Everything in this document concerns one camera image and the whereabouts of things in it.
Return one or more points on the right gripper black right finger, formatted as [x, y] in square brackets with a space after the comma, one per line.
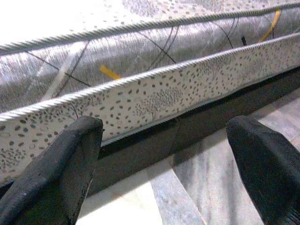
[264, 168]

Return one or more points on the white quilted mattress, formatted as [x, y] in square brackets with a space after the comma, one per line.
[140, 70]

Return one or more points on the black bed frame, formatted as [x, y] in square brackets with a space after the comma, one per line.
[140, 152]

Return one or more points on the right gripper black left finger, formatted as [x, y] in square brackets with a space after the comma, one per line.
[54, 178]

